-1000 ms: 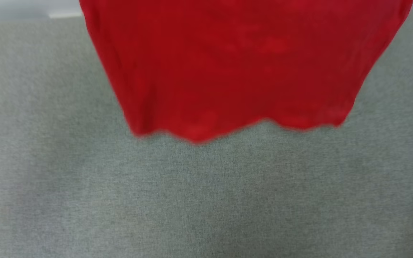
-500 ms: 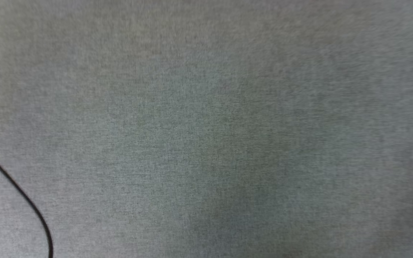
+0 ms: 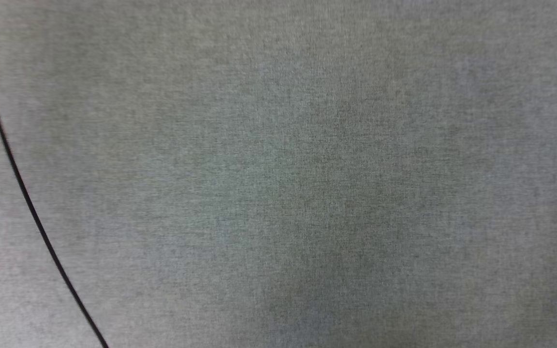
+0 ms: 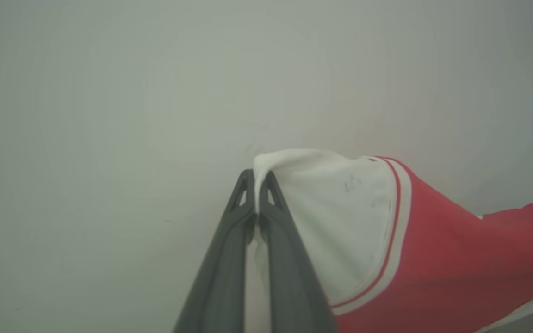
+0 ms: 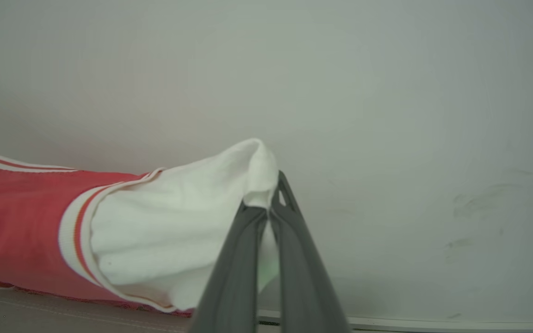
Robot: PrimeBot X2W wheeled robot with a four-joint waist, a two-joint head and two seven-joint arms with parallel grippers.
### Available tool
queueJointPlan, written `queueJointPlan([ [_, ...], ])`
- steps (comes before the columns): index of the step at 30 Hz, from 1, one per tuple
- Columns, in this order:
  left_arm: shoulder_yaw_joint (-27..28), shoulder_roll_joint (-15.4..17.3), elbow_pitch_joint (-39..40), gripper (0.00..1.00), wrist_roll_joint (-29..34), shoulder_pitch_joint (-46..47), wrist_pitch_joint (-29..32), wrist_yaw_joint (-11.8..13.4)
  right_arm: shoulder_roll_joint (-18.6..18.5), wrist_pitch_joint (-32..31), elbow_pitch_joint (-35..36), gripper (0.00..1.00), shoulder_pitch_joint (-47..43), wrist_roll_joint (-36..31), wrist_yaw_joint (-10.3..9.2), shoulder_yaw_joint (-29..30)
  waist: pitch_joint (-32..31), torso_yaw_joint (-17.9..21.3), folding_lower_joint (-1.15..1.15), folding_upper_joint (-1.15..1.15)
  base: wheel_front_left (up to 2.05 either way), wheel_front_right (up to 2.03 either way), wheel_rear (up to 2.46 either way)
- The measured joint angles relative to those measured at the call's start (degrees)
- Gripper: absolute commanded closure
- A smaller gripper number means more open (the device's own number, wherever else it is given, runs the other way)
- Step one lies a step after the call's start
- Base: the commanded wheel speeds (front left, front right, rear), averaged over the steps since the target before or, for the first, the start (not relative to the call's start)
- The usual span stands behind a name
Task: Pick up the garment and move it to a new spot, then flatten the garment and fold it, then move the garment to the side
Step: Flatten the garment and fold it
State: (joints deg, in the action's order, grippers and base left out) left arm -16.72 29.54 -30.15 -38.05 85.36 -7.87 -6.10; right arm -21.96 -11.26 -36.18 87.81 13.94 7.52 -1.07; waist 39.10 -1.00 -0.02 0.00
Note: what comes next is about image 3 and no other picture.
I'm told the thin black cable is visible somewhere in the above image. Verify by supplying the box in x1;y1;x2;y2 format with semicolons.
0;22;110;348

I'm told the grey fabric sofa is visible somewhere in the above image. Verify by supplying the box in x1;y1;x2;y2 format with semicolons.
0;0;557;348

